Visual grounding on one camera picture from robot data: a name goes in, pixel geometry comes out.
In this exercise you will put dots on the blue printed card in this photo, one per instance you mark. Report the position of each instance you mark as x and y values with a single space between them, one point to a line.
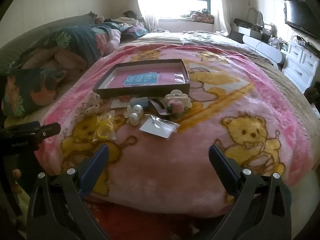
141 79

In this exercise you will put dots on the purple pillow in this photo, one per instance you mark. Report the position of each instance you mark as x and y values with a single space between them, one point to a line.
135 32

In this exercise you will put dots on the card with red earrings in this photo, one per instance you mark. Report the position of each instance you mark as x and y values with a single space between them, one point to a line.
120 102

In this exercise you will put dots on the dark clothes pile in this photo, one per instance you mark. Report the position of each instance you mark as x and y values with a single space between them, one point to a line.
313 92

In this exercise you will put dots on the white vanity desk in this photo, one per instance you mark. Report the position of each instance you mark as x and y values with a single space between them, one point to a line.
262 47

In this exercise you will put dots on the shallow brown cardboard box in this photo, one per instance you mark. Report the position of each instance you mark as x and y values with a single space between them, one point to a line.
105 90

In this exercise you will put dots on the crinkled silver sheet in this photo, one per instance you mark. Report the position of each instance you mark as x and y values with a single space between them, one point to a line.
207 38

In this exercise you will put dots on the yellow hair clip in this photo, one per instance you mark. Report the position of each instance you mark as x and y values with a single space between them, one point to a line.
105 127

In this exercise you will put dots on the red cloth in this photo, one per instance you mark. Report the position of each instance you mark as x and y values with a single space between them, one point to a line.
150 222

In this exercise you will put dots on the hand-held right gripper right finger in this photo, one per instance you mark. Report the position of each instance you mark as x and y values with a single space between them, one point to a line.
223 170

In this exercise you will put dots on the cream claw hair clip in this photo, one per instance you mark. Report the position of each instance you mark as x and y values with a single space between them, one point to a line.
178 96

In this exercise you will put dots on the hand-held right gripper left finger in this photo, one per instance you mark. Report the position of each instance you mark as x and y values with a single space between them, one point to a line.
96 166

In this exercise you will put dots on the white sheer curtain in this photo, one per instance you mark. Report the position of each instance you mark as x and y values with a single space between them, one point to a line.
145 5
221 5

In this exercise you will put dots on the floral dark green quilt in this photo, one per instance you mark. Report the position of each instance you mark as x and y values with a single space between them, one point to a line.
75 42

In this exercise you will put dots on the heap of clothes on bed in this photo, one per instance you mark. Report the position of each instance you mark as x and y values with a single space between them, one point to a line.
125 18

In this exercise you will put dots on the white earring card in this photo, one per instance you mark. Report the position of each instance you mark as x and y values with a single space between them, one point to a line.
158 127

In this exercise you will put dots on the grey quilted headboard cushion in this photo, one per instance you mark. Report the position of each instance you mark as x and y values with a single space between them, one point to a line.
37 30

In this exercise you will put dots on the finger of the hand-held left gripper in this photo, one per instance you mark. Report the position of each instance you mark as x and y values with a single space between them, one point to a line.
51 130

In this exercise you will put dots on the polka dot scrunchie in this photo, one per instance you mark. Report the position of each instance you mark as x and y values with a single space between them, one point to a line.
87 107

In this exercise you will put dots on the pile of clothes on windowsill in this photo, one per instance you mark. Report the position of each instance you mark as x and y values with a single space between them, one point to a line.
200 16

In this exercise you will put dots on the floral dark green pillow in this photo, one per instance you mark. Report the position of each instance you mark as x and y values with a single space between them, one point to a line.
32 90

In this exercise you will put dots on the pink bear print blanket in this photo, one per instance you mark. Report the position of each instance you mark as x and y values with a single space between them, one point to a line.
175 160

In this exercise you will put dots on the black flat television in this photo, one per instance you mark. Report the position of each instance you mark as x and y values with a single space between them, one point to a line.
302 17

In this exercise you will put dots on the grey blue hair clip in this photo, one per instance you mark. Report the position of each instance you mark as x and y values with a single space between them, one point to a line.
140 102

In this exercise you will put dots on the pink flower hair clip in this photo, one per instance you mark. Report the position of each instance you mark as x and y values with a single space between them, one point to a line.
177 107

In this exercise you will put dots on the pearl flower hair clip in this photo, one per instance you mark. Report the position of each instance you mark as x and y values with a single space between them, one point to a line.
135 113

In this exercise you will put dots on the white drawer dresser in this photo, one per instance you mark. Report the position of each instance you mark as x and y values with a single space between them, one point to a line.
298 62

